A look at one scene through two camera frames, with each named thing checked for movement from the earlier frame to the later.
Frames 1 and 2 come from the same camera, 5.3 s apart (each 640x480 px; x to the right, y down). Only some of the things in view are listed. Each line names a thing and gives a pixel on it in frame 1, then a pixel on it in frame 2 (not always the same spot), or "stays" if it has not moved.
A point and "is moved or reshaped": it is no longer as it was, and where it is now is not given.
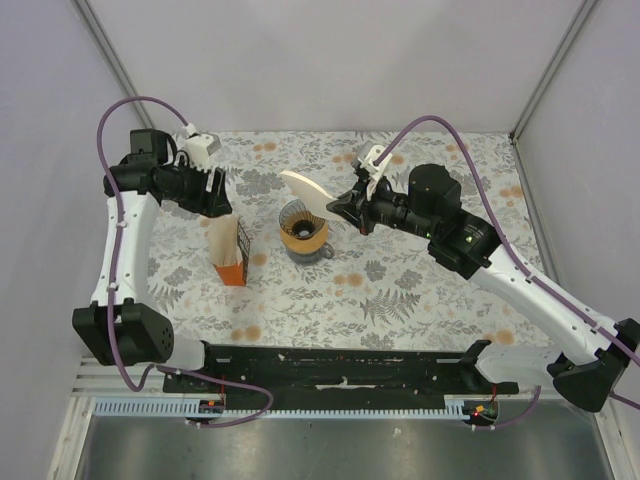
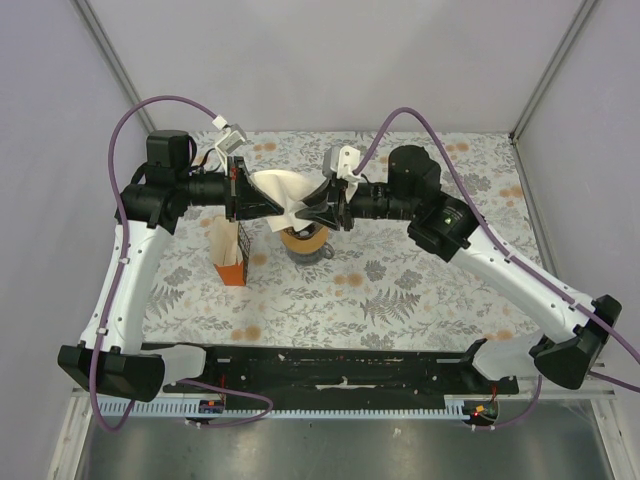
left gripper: x=208 y=204 to x=243 y=197
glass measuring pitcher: x=326 y=252 stays
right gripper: x=362 y=212 to x=336 y=213
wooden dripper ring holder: x=305 y=246 stays
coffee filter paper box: x=229 y=249 stays
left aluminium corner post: x=90 y=19 stays
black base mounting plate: x=345 y=375 stays
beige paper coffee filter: x=313 y=197 is moved or reshaped
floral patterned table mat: x=281 y=271 stays
